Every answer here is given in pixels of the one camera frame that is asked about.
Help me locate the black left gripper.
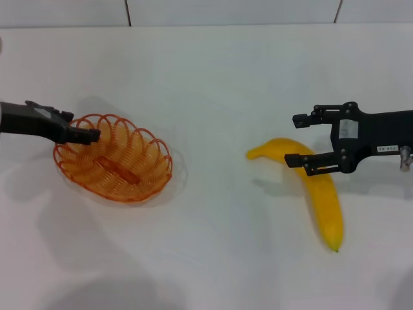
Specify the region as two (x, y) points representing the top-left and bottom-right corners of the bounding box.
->
(0, 100), (101, 145)

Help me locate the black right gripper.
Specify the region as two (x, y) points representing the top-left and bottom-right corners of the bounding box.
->
(284, 101), (413, 177)

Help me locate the yellow banana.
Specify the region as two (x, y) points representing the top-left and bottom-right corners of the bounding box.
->
(247, 138), (345, 253)

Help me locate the orange woven plastic basket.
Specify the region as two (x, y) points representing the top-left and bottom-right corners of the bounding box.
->
(53, 112), (174, 203)

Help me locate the silver metal cable connector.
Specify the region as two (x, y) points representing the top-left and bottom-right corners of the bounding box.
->
(399, 145), (413, 172)

